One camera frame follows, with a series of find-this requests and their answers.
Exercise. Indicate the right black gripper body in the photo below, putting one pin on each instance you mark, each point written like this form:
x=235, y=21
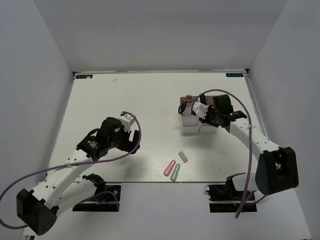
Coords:
x=212, y=116

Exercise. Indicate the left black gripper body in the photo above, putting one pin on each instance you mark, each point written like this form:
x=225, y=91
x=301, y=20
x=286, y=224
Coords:
x=121, y=141

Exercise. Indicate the pink tube of pencils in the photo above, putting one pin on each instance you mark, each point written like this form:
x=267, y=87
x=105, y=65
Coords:
x=188, y=99

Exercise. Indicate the black handled scissors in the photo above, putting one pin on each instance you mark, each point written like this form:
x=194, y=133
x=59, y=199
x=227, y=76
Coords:
x=182, y=108

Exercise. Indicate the pink correction tape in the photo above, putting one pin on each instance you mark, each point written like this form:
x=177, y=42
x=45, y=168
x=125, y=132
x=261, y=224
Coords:
x=169, y=168

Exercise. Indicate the grey eraser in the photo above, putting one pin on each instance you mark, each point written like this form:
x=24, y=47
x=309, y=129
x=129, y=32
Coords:
x=183, y=157

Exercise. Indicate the green correction tape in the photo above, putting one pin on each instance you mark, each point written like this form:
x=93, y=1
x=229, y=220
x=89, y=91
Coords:
x=175, y=172

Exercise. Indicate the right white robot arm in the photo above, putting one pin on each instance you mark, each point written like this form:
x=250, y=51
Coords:
x=276, y=169

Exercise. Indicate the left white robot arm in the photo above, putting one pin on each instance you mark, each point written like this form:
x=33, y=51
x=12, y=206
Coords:
x=68, y=186

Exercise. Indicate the right white divided container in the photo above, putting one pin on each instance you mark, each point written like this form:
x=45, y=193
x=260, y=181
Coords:
x=204, y=127

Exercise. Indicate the white divided container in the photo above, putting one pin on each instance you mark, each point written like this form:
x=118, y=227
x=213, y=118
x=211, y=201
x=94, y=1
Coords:
x=189, y=123
x=204, y=127

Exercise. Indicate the left white divided container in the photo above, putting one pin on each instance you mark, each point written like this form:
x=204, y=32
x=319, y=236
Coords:
x=189, y=123

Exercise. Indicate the right blue table label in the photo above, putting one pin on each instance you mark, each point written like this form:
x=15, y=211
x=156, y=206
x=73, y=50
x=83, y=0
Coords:
x=234, y=75

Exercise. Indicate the blue table label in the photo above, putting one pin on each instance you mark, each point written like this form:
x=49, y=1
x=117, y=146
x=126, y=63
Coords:
x=234, y=75
x=84, y=76

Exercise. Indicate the left blue table label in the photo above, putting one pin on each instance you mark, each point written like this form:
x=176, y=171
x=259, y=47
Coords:
x=84, y=76

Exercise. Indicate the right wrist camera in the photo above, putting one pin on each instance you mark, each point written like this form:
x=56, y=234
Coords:
x=199, y=109

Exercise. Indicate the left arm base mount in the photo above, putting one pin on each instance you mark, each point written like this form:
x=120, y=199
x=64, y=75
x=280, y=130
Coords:
x=108, y=202

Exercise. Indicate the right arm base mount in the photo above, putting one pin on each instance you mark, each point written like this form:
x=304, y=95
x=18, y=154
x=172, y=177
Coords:
x=223, y=198

